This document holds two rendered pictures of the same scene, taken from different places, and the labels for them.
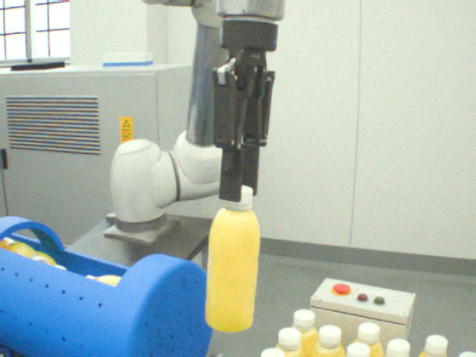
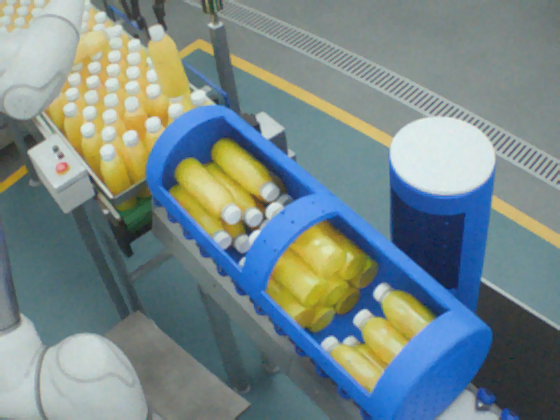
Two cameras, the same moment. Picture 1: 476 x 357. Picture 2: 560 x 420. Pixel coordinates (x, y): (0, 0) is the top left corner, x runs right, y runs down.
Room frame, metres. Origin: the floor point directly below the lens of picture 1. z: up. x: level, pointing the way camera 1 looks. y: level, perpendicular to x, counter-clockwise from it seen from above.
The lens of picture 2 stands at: (1.89, 1.04, 2.43)
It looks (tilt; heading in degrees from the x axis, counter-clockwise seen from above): 48 degrees down; 213
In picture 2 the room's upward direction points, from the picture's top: 10 degrees counter-clockwise
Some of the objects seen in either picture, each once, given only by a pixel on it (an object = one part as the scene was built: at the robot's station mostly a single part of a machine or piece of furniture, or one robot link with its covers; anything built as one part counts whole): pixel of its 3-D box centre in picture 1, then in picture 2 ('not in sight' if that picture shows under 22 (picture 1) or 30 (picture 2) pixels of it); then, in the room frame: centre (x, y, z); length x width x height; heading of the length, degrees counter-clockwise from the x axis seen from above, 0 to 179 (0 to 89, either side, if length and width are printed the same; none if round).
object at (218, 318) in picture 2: not in sight; (226, 342); (0.84, 0.09, 0.31); 0.06 x 0.06 x 0.63; 63
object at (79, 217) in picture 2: not in sight; (113, 292); (0.92, -0.26, 0.50); 0.04 x 0.04 x 1.00; 63
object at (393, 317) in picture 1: (362, 316); (60, 172); (0.92, -0.26, 1.05); 0.20 x 0.10 x 0.10; 63
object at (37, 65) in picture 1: (37, 65); not in sight; (3.03, 1.22, 1.46); 0.32 x 0.23 x 0.04; 71
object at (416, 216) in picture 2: not in sight; (437, 262); (0.51, 0.67, 0.59); 0.28 x 0.28 x 0.88
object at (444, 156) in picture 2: not in sight; (443, 154); (0.51, 0.67, 1.03); 0.28 x 0.28 x 0.01
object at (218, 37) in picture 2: not in sight; (241, 151); (0.26, -0.12, 0.55); 0.04 x 0.04 x 1.10; 63
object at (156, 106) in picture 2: not in sight; (160, 116); (0.59, -0.14, 0.99); 0.07 x 0.07 x 0.19
